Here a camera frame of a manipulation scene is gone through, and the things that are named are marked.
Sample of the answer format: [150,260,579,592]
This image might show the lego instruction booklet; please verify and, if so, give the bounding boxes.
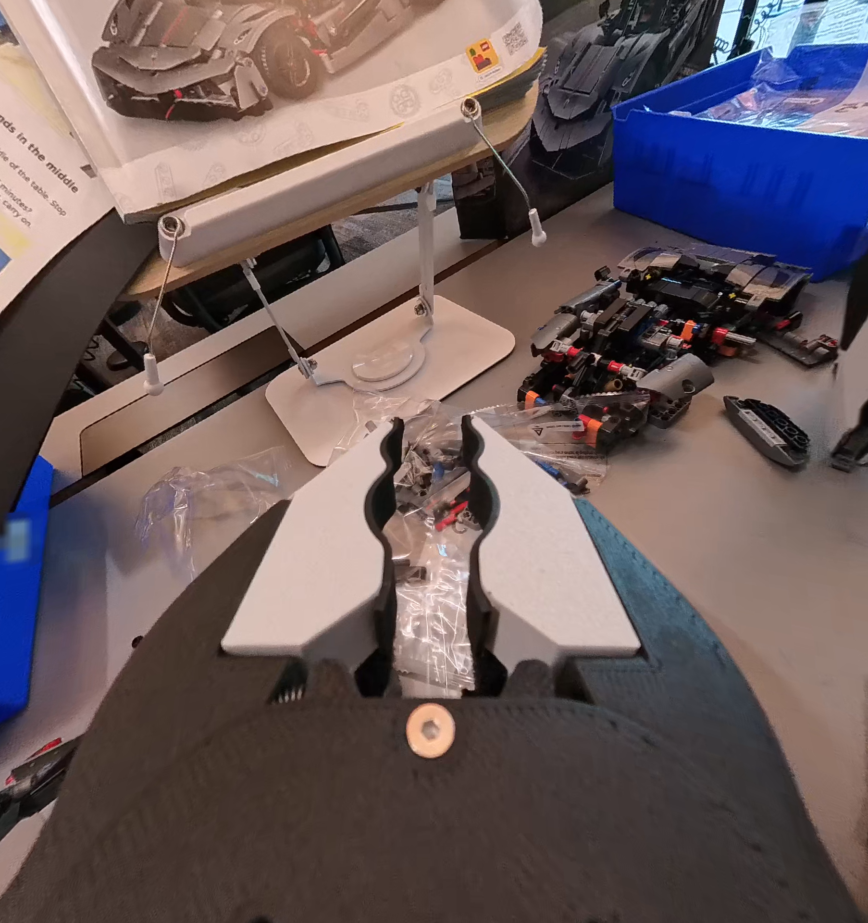
[0,0,548,349]

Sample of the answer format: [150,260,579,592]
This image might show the blue plastic bin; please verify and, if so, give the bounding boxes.
[0,454,57,745]
[610,43,868,284]

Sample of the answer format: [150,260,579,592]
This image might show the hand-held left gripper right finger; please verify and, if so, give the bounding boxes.
[461,414,643,692]

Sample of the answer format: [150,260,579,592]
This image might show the clear bags of LEGO parts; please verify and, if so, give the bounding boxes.
[135,447,292,579]

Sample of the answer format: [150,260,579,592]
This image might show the grey car lego box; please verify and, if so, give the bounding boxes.
[454,0,727,242]

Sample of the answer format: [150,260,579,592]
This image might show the lego car model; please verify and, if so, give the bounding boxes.
[517,245,816,434]

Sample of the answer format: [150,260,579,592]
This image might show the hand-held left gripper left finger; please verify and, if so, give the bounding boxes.
[221,417,406,695]

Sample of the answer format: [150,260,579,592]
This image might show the black curved lego piece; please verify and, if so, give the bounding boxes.
[722,395,812,472]

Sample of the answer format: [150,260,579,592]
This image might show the white book stand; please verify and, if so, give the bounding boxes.
[120,94,550,470]

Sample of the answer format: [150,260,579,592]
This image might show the small grey lego assembly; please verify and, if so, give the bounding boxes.
[762,328,840,369]

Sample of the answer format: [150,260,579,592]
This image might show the large clear plastic bag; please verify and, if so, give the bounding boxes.
[682,43,868,141]

